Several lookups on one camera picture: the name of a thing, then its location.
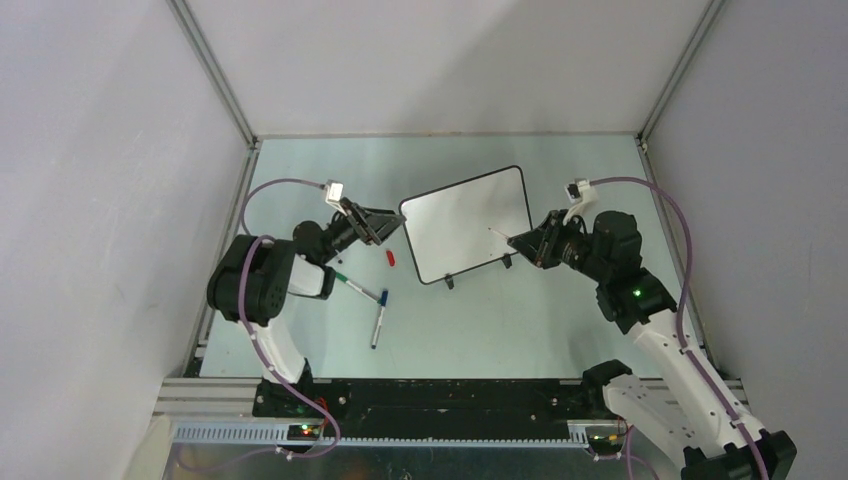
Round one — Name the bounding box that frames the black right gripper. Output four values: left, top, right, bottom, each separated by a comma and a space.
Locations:
509, 209, 610, 283

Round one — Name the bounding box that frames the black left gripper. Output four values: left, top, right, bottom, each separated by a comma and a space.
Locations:
319, 197, 404, 264

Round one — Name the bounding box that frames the white whiteboard black frame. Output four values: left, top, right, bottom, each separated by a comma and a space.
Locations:
399, 165, 533, 289

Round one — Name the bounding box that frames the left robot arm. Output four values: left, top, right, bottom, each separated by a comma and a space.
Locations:
206, 197, 406, 417

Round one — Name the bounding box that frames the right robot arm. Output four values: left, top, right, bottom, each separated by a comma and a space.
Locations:
506, 210, 797, 479

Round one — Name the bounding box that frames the green whiteboard marker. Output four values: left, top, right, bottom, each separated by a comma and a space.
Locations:
335, 272, 381, 304

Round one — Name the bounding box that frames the blue whiteboard marker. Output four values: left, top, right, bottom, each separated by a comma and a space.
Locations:
370, 289, 389, 350

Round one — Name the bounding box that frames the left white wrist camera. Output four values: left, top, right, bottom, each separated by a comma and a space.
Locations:
323, 180, 344, 205

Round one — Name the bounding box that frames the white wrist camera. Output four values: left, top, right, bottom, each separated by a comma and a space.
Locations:
563, 179, 599, 224
323, 180, 344, 205

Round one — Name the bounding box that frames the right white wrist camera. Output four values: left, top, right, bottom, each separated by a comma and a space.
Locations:
563, 179, 599, 224

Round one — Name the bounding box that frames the right aluminium frame rail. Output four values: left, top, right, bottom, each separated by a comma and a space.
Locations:
635, 0, 729, 360

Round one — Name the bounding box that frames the aluminium frame rail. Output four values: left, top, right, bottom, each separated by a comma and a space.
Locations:
168, 1, 258, 378
635, 0, 729, 360

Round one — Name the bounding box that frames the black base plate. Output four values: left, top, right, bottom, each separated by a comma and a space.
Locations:
252, 379, 615, 440

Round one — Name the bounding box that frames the grey cable duct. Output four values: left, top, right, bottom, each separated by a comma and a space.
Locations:
173, 421, 589, 449

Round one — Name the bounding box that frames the left aluminium frame rail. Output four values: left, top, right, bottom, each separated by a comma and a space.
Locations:
168, 1, 258, 378

